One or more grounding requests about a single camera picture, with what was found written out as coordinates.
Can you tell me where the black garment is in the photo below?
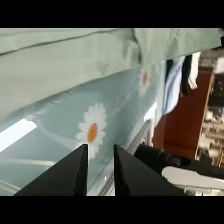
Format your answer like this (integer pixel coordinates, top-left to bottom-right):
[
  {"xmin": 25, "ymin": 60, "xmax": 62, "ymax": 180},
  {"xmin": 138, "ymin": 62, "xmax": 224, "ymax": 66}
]
[{"xmin": 179, "ymin": 54, "xmax": 193, "ymax": 98}]

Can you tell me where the pale green shirt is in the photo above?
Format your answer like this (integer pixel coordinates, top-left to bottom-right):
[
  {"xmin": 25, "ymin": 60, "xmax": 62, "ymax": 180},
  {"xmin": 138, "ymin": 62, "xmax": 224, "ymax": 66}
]
[{"xmin": 0, "ymin": 28, "xmax": 223, "ymax": 125}]

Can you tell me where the light blue garment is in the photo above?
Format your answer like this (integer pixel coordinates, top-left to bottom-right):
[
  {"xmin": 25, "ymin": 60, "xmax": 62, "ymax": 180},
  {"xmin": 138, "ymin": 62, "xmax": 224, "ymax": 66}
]
[{"xmin": 162, "ymin": 55, "xmax": 186, "ymax": 116}]

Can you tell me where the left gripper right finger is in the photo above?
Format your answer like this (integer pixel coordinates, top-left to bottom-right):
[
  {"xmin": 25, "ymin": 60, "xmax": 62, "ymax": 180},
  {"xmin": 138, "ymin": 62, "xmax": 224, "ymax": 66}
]
[{"xmin": 113, "ymin": 143, "xmax": 186, "ymax": 197}]

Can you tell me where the white garment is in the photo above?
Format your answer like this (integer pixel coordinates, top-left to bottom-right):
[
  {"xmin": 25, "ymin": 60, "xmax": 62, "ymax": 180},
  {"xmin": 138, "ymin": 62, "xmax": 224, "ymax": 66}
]
[{"xmin": 187, "ymin": 51, "xmax": 202, "ymax": 91}]

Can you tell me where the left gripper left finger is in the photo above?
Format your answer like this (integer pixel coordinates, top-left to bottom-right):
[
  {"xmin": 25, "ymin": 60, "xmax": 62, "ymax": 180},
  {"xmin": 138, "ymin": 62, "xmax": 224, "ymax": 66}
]
[{"xmin": 14, "ymin": 143, "xmax": 90, "ymax": 197}]

